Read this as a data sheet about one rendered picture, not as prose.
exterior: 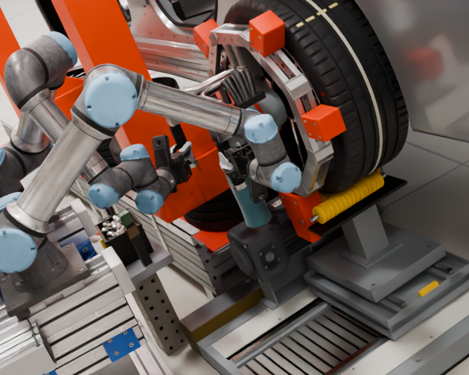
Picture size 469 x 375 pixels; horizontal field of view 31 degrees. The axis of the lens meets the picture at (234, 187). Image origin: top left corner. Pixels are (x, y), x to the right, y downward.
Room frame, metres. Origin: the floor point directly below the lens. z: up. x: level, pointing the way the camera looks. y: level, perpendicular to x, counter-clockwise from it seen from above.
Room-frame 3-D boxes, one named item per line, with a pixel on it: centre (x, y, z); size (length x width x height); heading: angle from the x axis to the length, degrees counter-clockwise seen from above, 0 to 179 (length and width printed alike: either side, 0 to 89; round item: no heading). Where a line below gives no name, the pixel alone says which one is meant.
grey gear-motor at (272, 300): (2.74, -0.12, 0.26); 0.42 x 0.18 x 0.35; 109
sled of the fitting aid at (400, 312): (2.50, -0.35, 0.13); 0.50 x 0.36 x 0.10; 19
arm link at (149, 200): (2.29, 0.22, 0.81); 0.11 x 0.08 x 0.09; 155
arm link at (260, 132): (1.98, -0.11, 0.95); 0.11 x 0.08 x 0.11; 4
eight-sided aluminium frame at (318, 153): (2.48, -0.18, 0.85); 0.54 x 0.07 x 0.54; 19
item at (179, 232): (4.03, 0.59, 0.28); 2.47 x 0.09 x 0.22; 19
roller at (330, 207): (2.40, -0.32, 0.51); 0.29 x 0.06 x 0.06; 109
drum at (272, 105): (2.45, -0.11, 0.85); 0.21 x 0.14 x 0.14; 109
